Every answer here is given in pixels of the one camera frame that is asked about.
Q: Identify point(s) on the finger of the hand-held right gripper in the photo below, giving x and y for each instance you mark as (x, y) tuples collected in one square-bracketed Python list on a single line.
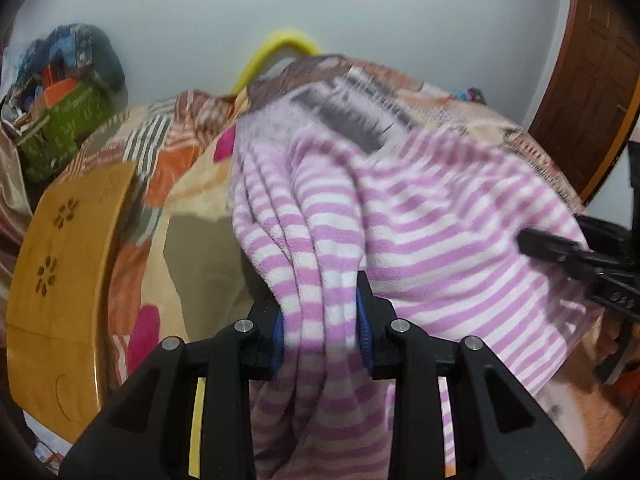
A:
[(545, 247)]

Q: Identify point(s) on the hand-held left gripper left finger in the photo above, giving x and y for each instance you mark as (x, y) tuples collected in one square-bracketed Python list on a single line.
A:
[(276, 345)]

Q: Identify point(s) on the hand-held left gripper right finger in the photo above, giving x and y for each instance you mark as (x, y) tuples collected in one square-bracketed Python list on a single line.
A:
[(364, 340)]

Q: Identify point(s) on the pink white striped towel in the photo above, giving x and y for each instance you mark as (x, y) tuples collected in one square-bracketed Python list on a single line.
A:
[(425, 220)]

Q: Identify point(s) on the wooden door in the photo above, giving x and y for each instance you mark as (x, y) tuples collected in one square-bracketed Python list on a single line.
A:
[(590, 60)]

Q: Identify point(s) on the wooden bed board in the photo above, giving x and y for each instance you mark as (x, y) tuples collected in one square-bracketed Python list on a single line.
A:
[(65, 285)]

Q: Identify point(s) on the printed blanket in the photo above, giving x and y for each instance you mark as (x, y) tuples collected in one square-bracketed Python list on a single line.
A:
[(190, 125)]

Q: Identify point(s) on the yellow curved tube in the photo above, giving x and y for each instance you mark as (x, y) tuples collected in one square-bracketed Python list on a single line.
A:
[(265, 50)]

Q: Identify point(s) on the blue clothes pile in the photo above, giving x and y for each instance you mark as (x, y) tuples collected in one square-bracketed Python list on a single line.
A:
[(80, 45)]

